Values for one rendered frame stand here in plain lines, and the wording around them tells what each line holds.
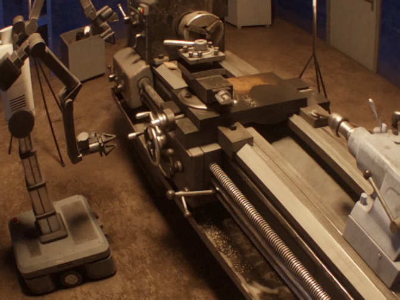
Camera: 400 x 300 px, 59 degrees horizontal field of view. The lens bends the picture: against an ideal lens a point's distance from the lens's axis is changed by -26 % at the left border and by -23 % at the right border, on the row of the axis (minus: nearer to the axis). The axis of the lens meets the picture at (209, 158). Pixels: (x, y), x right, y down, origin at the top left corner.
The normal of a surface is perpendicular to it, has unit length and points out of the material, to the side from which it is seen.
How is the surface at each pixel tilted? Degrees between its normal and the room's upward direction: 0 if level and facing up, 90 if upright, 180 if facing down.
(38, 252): 0
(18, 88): 90
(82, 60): 90
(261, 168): 36
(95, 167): 0
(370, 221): 62
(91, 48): 90
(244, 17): 90
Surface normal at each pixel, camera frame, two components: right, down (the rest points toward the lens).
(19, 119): 0.50, 0.50
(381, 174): -0.90, 0.18
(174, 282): 0.00, -0.82
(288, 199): -0.53, -0.52
